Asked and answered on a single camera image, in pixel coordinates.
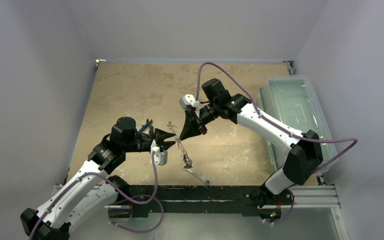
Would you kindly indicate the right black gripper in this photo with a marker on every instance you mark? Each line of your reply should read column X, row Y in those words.
column 196, row 117

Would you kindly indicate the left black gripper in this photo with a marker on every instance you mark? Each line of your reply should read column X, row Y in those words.
column 158, row 135

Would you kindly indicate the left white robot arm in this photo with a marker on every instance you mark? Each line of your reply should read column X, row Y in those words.
column 53, row 219

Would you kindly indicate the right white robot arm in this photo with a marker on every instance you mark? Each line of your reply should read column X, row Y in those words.
column 302, row 149

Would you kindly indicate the silver ratchet wrench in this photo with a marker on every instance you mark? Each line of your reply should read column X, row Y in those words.
column 204, row 180

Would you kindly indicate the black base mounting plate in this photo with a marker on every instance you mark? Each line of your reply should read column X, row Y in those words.
column 245, row 200

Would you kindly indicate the clear plastic storage bin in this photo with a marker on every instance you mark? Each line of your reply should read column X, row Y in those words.
column 292, row 100

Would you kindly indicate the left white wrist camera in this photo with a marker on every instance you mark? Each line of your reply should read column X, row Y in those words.
column 159, row 156

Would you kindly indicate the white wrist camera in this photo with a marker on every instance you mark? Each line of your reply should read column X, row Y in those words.
column 159, row 156
column 189, row 103

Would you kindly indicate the blue handled pliers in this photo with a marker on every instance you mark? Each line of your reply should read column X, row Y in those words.
column 147, row 125

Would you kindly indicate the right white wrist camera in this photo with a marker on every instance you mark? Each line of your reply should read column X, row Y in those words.
column 189, row 103

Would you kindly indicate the aluminium frame rail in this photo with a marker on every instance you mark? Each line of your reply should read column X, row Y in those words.
column 321, row 196

